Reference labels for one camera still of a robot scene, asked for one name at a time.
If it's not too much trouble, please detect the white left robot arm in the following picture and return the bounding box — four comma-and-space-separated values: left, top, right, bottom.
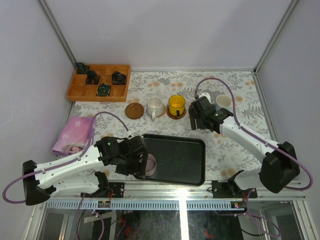
22, 136, 149, 206

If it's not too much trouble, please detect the left aluminium frame post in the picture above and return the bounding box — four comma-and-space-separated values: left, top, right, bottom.
36, 0, 77, 69

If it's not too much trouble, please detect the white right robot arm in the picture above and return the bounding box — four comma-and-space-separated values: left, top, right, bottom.
188, 96, 300, 198

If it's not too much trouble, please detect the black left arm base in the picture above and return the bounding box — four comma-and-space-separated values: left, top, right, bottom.
80, 182, 125, 199

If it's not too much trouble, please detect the yellow enamel mug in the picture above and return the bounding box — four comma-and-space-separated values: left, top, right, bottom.
168, 94, 186, 118

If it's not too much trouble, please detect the woven rattan coaster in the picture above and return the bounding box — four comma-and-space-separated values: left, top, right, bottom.
155, 106, 166, 118

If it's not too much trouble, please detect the lilac purple mug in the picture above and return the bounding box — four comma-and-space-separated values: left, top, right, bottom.
145, 154, 157, 177

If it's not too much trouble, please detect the black green rolled item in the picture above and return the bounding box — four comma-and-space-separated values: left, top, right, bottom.
96, 83, 111, 97

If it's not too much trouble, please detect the light blue mug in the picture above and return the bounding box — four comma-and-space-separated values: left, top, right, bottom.
215, 94, 232, 111

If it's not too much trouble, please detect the dark wooden coaster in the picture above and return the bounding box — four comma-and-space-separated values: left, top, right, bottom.
125, 102, 144, 120
166, 108, 187, 120

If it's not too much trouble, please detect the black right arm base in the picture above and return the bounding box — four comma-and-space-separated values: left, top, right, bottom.
206, 180, 250, 199

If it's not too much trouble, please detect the right aluminium frame post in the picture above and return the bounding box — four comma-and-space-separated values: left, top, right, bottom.
253, 0, 300, 75

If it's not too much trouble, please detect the black rolled item corner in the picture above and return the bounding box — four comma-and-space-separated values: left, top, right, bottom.
75, 62, 87, 69

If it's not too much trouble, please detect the aluminium frame post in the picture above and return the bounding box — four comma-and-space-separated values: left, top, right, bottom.
36, 0, 77, 69
253, 0, 300, 75

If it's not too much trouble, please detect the black rolled item right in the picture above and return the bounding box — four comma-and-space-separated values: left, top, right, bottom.
111, 71, 127, 85

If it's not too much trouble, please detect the purple princess print cloth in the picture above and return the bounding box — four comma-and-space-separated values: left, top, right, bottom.
51, 116, 95, 157

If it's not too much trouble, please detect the cream white mug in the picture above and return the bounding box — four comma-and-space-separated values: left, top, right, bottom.
146, 97, 165, 121

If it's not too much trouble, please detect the wooden compartment tray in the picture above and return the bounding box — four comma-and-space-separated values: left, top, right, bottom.
67, 64, 131, 102

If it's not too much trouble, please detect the black serving tray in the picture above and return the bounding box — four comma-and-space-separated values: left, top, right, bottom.
143, 134, 206, 186

